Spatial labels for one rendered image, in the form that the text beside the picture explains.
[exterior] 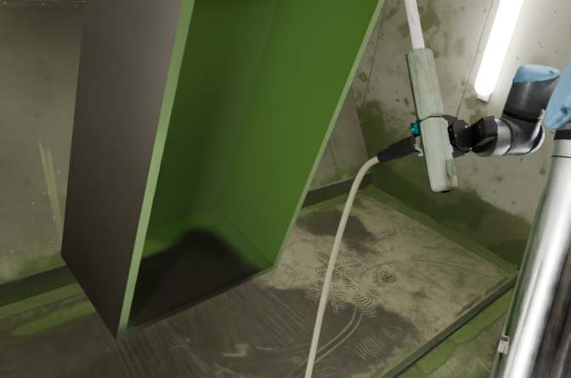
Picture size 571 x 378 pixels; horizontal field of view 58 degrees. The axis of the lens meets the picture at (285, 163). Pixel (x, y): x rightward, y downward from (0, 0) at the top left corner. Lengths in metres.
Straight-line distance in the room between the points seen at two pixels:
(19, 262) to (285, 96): 1.24
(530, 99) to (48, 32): 1.92
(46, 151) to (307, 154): 1.18
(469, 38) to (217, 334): 2.00
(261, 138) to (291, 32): 0.37
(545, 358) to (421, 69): 0.63
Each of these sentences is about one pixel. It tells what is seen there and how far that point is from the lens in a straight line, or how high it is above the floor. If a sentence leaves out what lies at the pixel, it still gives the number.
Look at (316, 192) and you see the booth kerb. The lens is 3.10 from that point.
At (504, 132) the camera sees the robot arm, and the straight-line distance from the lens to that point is 1.29.
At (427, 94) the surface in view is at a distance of 1.12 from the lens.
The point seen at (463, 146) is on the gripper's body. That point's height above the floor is 1.15.
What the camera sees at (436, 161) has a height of 1.14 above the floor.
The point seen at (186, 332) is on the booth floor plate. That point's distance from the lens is 2.16.
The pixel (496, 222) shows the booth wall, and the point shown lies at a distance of 3.12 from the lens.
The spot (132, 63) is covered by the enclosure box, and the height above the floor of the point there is 1.23.
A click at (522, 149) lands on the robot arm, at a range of 1.35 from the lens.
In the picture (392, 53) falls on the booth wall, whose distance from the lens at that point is 3.30.
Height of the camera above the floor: 1.51
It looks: 24 degrees down
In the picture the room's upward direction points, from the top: 10 degrees clockwise
